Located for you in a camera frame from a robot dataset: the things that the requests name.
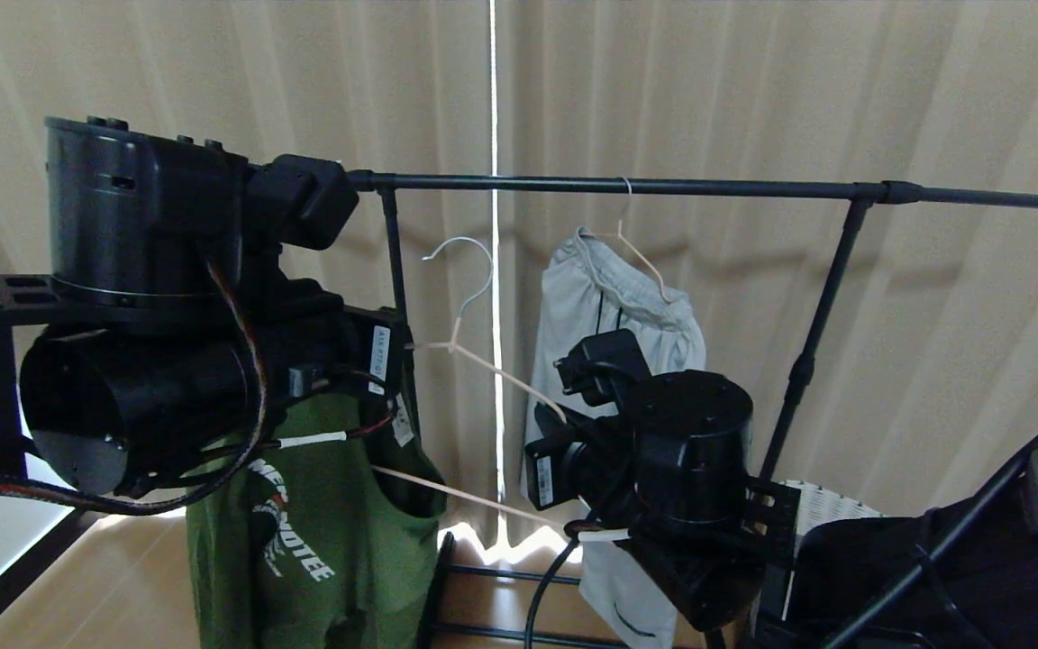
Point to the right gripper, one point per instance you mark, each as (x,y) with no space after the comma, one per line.
(582,473)

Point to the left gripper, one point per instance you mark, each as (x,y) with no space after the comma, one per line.
(168,397)

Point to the pink clothes hanger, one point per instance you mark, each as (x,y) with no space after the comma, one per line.
(621,230)
(510,384)

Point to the pale grey shorts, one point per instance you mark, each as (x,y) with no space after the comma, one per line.
(573,306)

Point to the green garment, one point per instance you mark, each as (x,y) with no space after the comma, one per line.
(321,541)

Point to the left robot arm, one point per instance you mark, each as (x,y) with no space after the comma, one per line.
(141,216)

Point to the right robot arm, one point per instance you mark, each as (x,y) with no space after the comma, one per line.
(690,451)

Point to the white laundry basket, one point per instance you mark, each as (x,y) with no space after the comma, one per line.
(834,509)

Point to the black clothes rack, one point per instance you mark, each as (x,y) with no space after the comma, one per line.
(753,188)

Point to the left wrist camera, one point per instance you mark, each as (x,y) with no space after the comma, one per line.
(303,198)

